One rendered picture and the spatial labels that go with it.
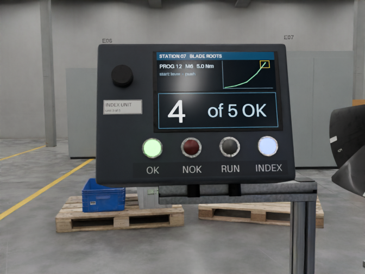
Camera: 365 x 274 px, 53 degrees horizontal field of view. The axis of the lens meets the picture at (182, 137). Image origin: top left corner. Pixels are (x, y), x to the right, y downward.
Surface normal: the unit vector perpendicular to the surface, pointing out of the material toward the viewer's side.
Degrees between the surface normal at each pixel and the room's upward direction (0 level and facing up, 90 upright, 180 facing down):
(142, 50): 75
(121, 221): 90
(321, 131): 90
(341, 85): 90
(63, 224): 89
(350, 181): 52
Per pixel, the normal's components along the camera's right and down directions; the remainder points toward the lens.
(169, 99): 0.05, -0.17
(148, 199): 0.13, 0.18
